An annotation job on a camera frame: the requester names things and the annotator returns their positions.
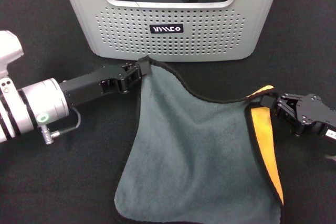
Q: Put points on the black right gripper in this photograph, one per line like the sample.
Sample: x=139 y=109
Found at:
x=317 y=113

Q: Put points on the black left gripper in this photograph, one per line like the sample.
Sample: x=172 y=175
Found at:
x=84 y=87

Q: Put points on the black tablecloth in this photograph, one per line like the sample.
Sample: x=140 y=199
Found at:
x=52 y=182

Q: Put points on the grey perforated plastic storage box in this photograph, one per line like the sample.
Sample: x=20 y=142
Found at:
x=210 y=37

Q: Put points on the grey yellow microfiber towel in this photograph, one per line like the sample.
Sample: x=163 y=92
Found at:
x=189 y=142

